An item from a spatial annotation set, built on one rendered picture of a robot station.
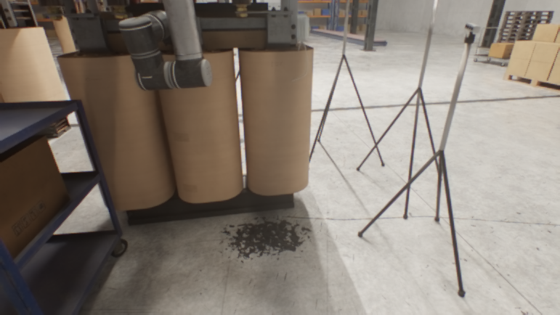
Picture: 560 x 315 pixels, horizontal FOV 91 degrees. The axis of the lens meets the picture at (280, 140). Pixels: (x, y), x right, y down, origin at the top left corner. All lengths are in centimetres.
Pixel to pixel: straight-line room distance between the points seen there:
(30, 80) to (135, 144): 225
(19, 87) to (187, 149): 246
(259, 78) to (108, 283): 131
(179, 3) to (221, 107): 62
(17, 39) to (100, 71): 221
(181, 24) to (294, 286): 129
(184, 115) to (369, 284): 128
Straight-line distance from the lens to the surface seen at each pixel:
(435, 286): 176
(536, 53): 699
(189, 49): 111
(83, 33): 163
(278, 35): 151
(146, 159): 172
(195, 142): 160
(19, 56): 376
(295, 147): 165
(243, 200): 196
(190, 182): 173
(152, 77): 118
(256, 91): 152
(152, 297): 167
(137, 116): 163
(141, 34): 114
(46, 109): 162
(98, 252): 183
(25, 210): 136
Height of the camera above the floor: 125
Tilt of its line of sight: 24 degrees down
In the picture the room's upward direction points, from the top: 1 degrees counter-clockwise
